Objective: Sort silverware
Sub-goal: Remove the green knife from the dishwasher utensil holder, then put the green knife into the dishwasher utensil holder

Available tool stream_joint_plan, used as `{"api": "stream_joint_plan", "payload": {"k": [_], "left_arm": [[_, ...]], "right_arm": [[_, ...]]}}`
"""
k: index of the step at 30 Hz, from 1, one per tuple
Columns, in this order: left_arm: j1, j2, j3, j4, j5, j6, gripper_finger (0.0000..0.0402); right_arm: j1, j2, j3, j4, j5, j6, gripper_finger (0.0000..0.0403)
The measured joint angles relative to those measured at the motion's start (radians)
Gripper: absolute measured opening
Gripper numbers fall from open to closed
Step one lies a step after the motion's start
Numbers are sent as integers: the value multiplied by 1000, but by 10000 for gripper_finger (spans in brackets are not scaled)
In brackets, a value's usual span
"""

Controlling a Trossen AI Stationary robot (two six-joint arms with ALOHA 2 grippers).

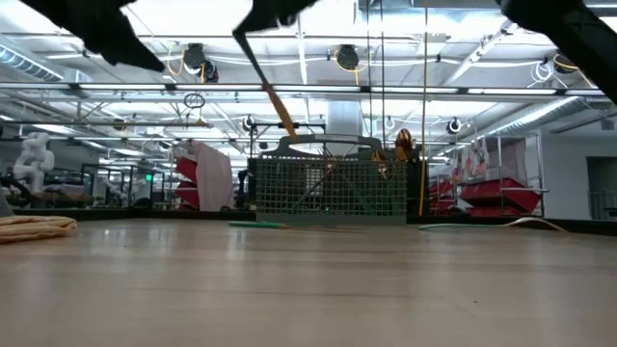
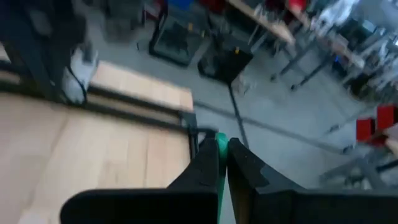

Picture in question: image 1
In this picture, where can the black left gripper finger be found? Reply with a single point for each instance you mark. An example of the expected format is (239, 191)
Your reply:
(125, 48)

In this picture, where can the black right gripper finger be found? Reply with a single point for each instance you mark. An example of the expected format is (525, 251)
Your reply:
(265, 19)

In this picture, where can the grey mesh cutlery basket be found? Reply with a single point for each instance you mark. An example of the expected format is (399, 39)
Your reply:
(289, 193)

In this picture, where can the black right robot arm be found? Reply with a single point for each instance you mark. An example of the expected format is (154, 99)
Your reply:
(578, 34)

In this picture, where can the metal ceiling pipe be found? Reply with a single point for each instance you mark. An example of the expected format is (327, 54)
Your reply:
(144, 124)

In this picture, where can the long ceiling light strip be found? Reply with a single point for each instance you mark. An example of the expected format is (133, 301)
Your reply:
(313, 88)

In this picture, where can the black stand bar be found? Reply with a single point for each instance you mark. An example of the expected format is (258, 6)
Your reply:
(308, 125)

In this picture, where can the white column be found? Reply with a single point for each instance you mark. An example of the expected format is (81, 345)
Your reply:
(344, 115)

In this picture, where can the red storage bin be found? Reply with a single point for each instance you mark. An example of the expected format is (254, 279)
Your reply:
(189, 197)
(441, 190)
(496, 193)
(188, 169)
(496, 212)

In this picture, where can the white robot figure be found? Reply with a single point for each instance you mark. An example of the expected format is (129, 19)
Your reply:
(34, 159)

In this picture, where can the pale pink board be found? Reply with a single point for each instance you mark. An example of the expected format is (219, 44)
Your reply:
(214, 178)

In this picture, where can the black cabinet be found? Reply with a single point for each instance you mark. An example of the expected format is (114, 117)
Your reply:
(413, 183)

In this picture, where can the colourful hanging items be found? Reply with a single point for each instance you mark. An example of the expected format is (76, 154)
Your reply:
(474, 161)

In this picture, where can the metal shelf rack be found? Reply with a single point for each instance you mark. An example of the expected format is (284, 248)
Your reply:
(525, 191)

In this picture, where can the ribbed ceiling duct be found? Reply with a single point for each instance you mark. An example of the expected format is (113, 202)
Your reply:
(29, 65)

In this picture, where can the silver ventilation duct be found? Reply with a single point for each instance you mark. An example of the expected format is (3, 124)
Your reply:
(530, 118)

